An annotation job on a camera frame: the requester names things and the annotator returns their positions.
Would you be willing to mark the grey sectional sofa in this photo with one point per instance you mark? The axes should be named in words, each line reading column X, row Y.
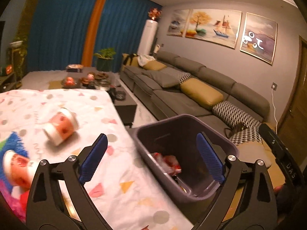
column 168, row 102

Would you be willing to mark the dark coffee table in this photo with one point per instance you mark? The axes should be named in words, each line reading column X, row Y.
column 90, row 78

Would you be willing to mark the dark tv cabinet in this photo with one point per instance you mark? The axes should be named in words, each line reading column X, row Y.
column 8, row 82

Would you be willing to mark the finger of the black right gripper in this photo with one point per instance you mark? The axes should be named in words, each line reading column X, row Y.
column 290, row 169

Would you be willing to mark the orange white paper cup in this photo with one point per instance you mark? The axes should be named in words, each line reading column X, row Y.
column 61, row 126

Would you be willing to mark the white standing air conditioner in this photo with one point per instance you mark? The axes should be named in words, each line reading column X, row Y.
column 147, row 38

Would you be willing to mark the green potted floor plant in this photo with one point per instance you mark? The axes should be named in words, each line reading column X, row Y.
column 104, row 59

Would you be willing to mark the orange curtain strip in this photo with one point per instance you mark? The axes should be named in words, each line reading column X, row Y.
column 90, row 39

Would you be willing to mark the grey cushion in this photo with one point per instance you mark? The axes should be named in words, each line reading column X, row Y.
column 164, row 80

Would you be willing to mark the right seascape painting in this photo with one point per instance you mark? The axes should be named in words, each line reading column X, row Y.
column 259, row 37

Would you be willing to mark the flower decoration on conditioner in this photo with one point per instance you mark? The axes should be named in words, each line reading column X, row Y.
column 154, row 14

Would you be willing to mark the white cloth on sofa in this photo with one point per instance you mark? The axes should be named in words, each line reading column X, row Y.
column 144, row 59

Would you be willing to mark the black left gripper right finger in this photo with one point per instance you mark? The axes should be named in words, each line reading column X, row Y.
column 245, row 198

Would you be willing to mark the mustard yellow cushion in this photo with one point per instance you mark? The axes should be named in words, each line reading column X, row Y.
column 201, row 93

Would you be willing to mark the fruit bowl on table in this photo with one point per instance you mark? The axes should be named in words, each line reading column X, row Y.
column 70, row 83

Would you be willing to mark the middle sailboat tree painting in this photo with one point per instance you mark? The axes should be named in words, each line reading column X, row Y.
column 218, row 26

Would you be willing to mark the blue foam net sleeve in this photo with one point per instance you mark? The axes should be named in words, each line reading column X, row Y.
column 9, row 147

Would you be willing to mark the red white wrapper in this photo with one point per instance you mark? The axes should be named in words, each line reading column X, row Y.
column 168, row 163

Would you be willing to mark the wall socket with cable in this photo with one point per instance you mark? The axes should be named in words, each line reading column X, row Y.
column 273, row 89

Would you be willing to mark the far mustard cushion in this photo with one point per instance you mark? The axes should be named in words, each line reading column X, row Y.
column 154, row 66

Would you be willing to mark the black bag on sofa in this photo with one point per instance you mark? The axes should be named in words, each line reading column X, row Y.
column 129, row 60

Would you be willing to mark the near grey pillow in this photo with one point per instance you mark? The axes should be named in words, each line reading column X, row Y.
column 250, row 152

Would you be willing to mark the trailing plant on stand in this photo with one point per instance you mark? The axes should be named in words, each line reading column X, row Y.
column 16, row 56

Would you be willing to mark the left landscape painting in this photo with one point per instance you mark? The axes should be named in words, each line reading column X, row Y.
column 178, row 21

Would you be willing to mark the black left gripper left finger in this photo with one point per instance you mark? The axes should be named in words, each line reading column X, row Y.
column 58, row 198

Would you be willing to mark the blue curtains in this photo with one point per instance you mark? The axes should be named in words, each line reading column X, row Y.
column 59, row 27

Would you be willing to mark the grey plastic trash bin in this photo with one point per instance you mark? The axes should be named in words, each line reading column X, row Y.
column 194, row 188

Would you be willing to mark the patterned box on table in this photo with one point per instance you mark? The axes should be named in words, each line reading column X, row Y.
column 76, row 68

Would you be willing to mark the black white patterned cushion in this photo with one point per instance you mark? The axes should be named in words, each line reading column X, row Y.
column 232, row 115

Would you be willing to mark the far patterned cushion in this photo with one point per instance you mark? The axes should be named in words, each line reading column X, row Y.
column 178, row 75

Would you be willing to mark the wooden door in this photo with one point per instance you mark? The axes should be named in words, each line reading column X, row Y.
column 292, row 125

